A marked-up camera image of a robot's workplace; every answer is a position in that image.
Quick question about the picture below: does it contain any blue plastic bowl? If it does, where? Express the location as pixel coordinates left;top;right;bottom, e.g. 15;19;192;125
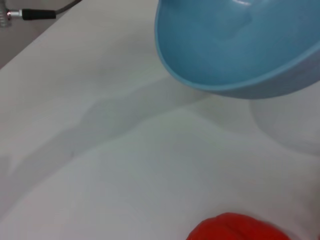
154;0;320;100

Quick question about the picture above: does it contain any orange plush toy fruit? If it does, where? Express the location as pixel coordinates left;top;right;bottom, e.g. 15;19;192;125
185;212;292;240

